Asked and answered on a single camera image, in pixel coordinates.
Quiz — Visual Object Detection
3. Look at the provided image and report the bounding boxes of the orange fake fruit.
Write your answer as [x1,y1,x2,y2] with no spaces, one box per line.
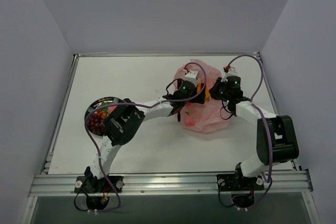
[197,82,211,104]

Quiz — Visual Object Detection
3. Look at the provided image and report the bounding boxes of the pink plastic bag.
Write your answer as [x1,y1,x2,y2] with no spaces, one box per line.
[174,59,230,133]

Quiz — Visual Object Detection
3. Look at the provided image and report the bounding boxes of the red fake cherry tomatoes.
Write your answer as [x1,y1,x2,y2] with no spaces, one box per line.
[96,107,110,119]

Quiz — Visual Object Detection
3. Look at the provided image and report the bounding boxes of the dark red fake grapes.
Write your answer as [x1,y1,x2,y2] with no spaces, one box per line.
[87,112,105,136]

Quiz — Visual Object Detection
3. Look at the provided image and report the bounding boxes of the pink fake peach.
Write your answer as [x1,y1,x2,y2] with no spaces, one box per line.
[108,105,117,114]

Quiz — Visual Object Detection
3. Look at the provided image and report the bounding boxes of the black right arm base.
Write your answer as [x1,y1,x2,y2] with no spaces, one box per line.
[216,164,265,211]

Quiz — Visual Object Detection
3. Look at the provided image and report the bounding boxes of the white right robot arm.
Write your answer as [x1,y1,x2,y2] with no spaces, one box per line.
[209,76,299,189]

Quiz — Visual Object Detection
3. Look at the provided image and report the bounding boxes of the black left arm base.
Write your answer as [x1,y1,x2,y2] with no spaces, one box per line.
[73,167,124,212]

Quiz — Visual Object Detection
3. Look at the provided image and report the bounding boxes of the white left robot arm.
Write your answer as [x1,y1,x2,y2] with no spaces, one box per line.
[85,78,206,192]

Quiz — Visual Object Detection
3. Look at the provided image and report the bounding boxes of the black rimmed round plate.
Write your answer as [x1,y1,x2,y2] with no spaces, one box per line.
[84,95,124,137]

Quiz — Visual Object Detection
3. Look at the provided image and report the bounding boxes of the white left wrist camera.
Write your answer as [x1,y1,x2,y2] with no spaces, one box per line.
[182,70,199,86]

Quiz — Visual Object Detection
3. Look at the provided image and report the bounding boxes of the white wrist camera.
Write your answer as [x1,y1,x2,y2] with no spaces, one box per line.
[223,65,238,78]
[182,70,199,86]

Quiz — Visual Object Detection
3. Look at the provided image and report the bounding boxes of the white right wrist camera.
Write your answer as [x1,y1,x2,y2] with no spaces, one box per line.
[223,65,238,78]

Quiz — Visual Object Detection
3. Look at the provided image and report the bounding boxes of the aluminium front rail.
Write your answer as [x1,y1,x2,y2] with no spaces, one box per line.
[29,170,313,197]

